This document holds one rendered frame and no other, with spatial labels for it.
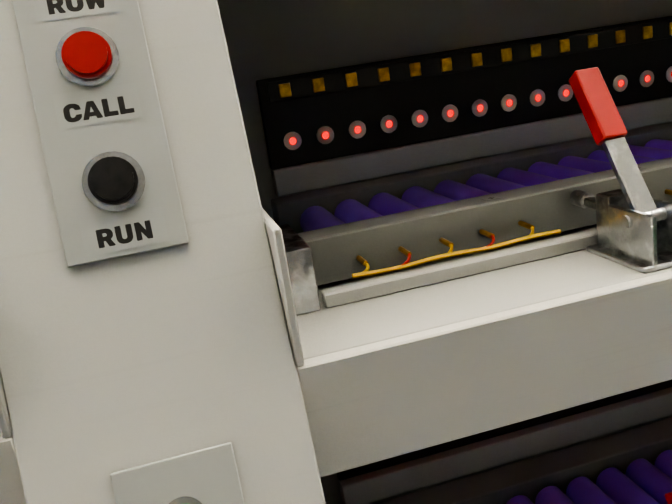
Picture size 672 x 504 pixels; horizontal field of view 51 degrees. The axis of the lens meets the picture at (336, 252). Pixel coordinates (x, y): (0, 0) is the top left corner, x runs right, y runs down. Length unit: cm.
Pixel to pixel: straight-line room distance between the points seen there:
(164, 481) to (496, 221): 19
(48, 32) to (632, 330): 24
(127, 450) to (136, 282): 6
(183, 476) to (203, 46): 15
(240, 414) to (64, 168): 10
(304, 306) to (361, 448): 6
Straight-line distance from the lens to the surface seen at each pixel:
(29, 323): 25
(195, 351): 25
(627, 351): 30
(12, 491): 26
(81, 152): 25
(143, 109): 25
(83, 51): 26
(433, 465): 45
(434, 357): 26
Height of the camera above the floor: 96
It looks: 2 degrees up
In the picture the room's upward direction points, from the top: 12 degrees counter-clockwise
